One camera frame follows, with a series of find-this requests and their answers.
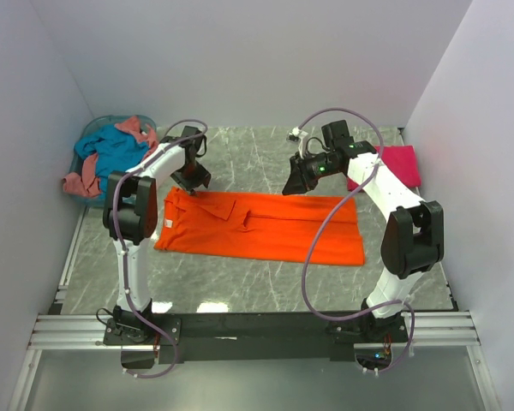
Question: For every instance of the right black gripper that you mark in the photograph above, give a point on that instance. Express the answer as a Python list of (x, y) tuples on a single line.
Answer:
[(300, 180)]

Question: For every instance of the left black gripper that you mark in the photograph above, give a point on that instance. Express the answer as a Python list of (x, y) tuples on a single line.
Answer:
[(203, 177)]

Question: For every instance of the orange t-shirt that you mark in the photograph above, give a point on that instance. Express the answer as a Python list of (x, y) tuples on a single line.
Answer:
[(261, 226)]

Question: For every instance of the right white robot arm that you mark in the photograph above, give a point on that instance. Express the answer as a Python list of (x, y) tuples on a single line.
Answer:
[(413, 242)]

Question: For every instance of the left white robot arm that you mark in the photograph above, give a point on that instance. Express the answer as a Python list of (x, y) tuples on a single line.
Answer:
[(131, 216)]

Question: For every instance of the blue t-shirt in basket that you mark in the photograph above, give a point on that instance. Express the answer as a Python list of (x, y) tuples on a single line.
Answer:
[(107, 158)]

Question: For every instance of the pink t-shirt in basket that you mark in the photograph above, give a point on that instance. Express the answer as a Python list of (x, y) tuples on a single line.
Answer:
[(79, 182)]

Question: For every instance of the folded magenta t-shirt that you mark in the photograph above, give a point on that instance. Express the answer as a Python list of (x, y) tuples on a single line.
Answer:
[(400, 160)]

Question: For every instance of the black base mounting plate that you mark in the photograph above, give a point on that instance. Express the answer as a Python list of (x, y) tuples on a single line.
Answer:
[(250, 336)]

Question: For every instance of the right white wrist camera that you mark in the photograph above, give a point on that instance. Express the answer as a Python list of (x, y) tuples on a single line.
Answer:
[(301, 138)]

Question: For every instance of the aluminium rail frame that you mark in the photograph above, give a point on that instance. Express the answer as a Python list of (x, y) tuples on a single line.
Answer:
[(56, 331)]

